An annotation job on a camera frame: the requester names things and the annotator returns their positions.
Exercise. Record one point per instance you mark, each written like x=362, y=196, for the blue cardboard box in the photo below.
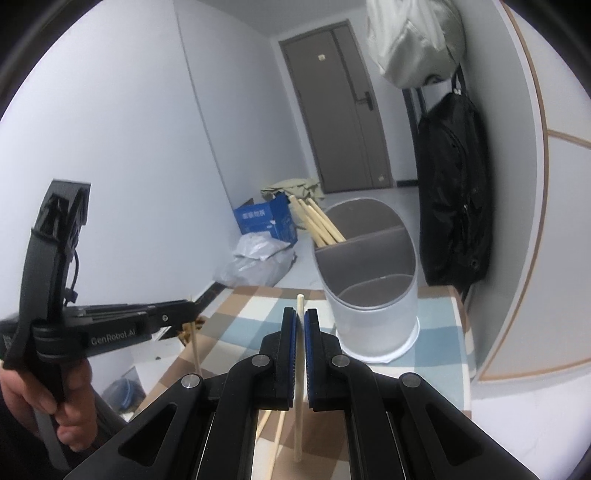
x=268, y=219

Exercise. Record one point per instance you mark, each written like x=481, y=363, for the crumpled plastic bag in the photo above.
x=258, y=261

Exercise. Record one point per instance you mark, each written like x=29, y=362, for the black hanging bag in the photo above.
x=455, y=194

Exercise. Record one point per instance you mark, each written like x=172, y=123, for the silver grey jacket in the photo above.
x=415, y=41

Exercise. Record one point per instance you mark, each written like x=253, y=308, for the olive green cloth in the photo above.
x=295, y=187

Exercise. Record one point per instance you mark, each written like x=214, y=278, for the grey door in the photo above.
x=337, y=115

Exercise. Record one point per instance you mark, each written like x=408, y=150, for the light wooden chopstick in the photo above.
x=308, y=230
x=277, y=438
x=300, y=424
x=302, y=217
x=263, y=422
x=311, y=219
x=195, y=341
x=323, y=218

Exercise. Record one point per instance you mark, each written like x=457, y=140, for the checked tablecloth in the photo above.
x=429, y=387

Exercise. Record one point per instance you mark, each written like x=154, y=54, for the person's left hand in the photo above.
x=78, y=406

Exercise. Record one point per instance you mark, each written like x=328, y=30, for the white cabinet with wooden trim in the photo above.
x=531, y=230

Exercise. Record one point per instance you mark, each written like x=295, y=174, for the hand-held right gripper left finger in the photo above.
x=288, y=350

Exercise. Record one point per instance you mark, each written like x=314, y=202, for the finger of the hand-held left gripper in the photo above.
x=178, y=314

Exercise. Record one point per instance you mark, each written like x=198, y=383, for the grey divided utensil holder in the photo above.
x=369, y=323

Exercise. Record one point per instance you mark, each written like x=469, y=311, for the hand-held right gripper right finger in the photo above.
x=312, y=350

